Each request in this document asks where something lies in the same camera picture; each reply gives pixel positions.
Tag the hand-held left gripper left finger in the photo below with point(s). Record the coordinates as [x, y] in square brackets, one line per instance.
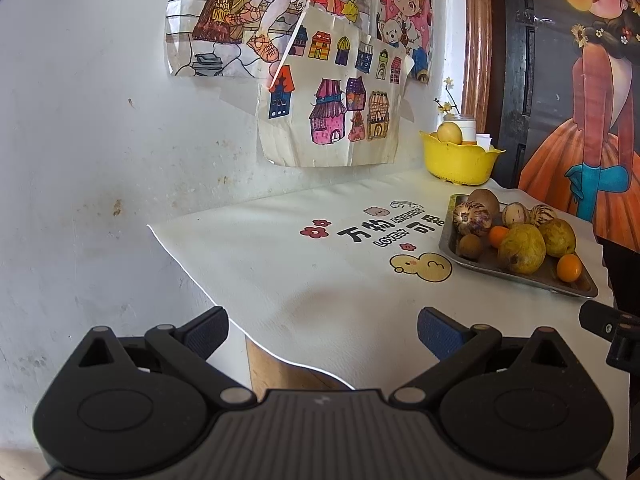
[207, 332]

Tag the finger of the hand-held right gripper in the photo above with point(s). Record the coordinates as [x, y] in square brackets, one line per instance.
[600, 317]
[627, 347]

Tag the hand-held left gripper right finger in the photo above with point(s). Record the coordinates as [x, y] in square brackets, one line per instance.
[440, 332]

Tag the metal tray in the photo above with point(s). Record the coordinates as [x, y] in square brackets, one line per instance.
[500, 267]

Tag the yellow-green pear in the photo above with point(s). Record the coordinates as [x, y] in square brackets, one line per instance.
[559, 237]

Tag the small brown kiwi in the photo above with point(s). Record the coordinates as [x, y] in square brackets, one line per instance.
[470, 245]

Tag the large yellow knobby pear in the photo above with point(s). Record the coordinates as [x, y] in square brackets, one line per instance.
[521, 248]

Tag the small orange tangerine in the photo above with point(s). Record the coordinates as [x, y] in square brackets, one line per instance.
[498, 236]

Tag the large pale striped pepino melon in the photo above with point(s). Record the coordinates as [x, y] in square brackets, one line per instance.
[543, 214]

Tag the dark striped pepino melon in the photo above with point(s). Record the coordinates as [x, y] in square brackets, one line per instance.
[471, 218]

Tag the brownish round fruit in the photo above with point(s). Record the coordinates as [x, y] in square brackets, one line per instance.
[515, 214]

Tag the large brown round fruit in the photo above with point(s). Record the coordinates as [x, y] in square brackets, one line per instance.
[487, 200]

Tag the dark furniture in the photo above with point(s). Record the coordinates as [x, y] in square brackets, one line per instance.
[622, 270]

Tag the wooden table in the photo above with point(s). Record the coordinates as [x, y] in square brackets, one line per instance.
[280, 370]

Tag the yellow plastic bowl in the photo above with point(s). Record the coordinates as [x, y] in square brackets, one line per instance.
[460, 162]

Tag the yellow fruit in bowl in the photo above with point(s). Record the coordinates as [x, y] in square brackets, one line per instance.
[449, 133]

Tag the white jar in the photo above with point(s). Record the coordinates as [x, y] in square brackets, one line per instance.
[467, 127]

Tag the yellow flower sprig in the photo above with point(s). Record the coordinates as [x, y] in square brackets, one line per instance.
[446, 100]

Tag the dark door panel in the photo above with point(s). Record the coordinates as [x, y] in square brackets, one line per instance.
[512, 85]

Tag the houses drawing on paper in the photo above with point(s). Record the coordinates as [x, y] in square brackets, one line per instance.
[330, 100]

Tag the coloured drawing with fan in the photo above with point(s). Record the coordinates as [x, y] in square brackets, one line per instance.
[240, 15]

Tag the coloured drawing with teddy bear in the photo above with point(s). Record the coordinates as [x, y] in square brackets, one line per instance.
[405, 10]

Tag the wall poster orange dress figure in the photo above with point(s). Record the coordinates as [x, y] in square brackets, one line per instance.
[595, 135]

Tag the brown wooden frame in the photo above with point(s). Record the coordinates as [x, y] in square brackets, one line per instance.
[476, 45]

